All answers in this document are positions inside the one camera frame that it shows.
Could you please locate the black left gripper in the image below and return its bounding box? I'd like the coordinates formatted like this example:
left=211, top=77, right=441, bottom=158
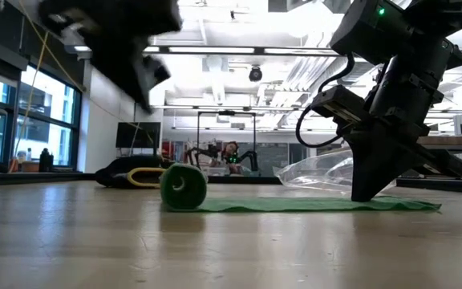
left=84, top=34, right=172, bottom=113

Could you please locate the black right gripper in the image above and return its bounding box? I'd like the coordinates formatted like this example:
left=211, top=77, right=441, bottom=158
left=310, top=85, right=462, bottom=202

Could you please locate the clear plastic bag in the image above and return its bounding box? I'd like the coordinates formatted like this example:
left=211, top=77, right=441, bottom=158
left=274, top=149, right=396, bottom=193

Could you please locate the green elastic bandage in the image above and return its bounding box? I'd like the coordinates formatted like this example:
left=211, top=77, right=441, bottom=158
left=159, top=162, right=443, bottom=214

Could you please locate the large black monitor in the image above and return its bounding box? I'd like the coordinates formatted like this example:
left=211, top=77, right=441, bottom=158
left=115, top=121, right=162, bottom=149

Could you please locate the wooden workbench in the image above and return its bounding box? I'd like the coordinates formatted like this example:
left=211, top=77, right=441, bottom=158
left=417, top=135, right=462, bottom=177

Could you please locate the long ceiling light strip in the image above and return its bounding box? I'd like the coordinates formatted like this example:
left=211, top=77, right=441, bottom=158
left=74, top=44, right=462, bottom=57

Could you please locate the black bag with yellow loop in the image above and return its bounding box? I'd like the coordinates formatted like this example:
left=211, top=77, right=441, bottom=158
left=95, top=155, right=168, bottom=189

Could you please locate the person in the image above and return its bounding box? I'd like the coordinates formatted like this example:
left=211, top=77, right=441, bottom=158
left=221, top=140, right=242, bottom=174

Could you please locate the large glass window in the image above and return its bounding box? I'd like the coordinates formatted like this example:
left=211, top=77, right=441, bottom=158
left=0, top=66, right=83, bottom=169

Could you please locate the black bottle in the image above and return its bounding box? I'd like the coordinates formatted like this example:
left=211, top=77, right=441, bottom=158
left=38, top=148, right=55, bottom=173

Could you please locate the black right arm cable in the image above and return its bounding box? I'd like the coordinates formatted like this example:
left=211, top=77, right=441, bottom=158
left=294, top=51, right=356, bottom=149

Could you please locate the black metal stand frame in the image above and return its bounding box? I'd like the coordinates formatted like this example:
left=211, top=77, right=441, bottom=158
left=197, top=110, right=257, bottom=169

